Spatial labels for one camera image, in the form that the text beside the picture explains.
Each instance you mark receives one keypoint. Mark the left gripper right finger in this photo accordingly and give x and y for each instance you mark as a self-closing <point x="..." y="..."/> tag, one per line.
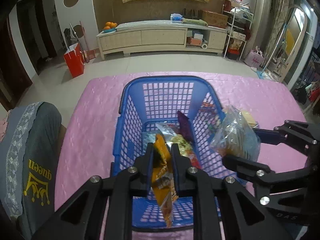
<point x="222" y="208"/>

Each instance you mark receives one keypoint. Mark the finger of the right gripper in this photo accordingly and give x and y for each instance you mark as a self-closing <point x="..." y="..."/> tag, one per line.
<point x="250" y="166"/>
<point x="271" y="137"/>

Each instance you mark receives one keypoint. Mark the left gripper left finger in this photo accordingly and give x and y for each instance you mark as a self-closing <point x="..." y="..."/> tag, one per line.
<point x="102" y="207"/>

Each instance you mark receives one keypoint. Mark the clear bag of snacks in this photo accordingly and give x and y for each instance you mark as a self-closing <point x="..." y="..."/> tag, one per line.
<point x="236" y="137"/>

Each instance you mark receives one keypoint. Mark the orange yellow snack packet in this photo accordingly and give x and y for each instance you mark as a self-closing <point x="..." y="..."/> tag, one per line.
<point x="162" y="181"/>

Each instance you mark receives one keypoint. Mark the pink tablecloth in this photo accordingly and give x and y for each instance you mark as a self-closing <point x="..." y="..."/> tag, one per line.
<point x="88" y="144"/>

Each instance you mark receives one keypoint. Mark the colourful snack packet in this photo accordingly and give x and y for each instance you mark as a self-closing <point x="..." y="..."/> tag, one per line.
<point x="210" y="117"/>

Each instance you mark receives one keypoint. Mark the pink gift bag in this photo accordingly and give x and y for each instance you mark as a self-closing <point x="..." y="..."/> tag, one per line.
<point x="254" y="58"/>

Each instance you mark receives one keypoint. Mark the purple snack packet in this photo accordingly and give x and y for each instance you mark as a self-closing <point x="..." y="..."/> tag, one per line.
<point x="185" y="128"/>

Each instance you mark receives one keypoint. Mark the clear bag teal candies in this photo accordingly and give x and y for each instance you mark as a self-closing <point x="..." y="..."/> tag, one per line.
<point x="148" y="137"/>

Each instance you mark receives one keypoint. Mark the standing mirror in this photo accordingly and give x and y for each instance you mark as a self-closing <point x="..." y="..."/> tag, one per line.
<point x="288" y="41"/>

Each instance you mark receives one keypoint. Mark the red white snack packet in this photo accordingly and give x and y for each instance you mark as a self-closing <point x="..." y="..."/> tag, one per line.
<point x="171" y="134"/>

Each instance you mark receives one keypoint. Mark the blue plastic basket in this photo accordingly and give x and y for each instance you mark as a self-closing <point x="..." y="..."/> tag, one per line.
<point x="146" y="101"/>

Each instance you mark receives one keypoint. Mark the white metal shelf rack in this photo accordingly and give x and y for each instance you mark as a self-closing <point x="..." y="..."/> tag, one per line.
<point x="239" y="24"/>

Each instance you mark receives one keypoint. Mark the cardboard box on cabinet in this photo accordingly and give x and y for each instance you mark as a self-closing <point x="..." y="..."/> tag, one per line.
<point x="214" y="19"/>

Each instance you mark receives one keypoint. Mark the blue tissue pack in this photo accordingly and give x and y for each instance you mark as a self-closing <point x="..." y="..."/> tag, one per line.
<point x="175" y="17"/>

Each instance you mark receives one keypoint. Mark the cream TV cabinet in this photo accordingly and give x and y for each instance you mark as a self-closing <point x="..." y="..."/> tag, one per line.
<point x="161" y="35"/>

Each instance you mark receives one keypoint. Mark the red paper bag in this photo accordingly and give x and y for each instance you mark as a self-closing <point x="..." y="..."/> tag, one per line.
<point x="74" y="60"/>

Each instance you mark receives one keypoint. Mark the pile of oranges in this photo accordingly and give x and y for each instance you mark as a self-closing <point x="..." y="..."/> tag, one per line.
<point x="110" y="25"/>

